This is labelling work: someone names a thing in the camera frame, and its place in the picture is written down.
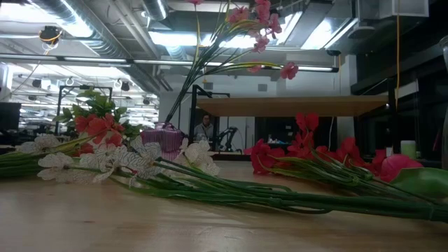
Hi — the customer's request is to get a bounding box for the red artificial flower bunch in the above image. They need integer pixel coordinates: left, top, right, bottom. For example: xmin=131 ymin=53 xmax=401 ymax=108
xmin=243 ymin=111 xmax=448 ymax=207

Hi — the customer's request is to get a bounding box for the purple ribbed glass vase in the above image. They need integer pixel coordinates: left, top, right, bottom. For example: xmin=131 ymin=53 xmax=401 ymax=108
xmin=141 ymin=122 xmax=187 ymax=162

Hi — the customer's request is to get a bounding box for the pink artificial flower bunch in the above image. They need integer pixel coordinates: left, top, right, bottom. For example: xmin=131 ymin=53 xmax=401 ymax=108
xmin=164 ymin=0 xmax=300 ymax=124

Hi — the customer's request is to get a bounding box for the white artificial flower bunch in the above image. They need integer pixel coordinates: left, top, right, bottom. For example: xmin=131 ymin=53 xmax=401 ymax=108
xmin=15 ymin=134 xmax=448 ymax=223

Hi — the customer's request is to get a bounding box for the orange artificial flower bunch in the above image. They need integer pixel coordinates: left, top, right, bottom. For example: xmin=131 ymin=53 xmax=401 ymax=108
xmin=0 ymin=112 xmax=126 ymax=178

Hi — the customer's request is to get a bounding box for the red artificial tulip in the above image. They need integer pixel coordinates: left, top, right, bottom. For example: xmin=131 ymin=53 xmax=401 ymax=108
xmin=379 ymin=153 xmax=448 ymax=202

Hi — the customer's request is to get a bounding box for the person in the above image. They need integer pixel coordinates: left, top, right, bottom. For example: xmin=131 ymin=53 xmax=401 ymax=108
xmin=193 ymin=113 xmax=215 ymax=143

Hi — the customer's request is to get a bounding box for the green plant in white pot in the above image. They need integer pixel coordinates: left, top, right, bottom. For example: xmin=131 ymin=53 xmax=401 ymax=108
xmin=52 ymin=87 xmax=144 ymax=150

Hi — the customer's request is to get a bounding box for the long light bar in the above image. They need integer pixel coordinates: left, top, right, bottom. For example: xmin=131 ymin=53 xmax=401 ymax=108
xmin=0 ymin=52 xmax=340 ymax=74

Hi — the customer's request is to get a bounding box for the pale green cup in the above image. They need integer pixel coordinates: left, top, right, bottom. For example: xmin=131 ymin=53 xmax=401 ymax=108
xmin=400 ymin=139 xmax=417 ymax=160

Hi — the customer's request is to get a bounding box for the black round ceiling device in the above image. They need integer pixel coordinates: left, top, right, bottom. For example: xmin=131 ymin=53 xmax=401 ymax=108
xmin=37 ymin=25 xmax=64 ymax=46

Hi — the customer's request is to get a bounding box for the dark monitor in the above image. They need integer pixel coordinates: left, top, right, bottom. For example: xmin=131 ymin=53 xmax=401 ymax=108
xmin=0 ymin=101 xmax=22 ymax=131

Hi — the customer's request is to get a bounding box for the wooden shelf with black frame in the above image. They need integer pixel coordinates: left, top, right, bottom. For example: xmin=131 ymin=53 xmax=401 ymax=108
xmin=187 ymin=78 xmax=403 ymax=165

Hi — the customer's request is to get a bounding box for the yellow cable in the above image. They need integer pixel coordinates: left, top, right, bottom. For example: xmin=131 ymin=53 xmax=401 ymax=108
xmin=395 ymin=0 xmax=401 ymax=110

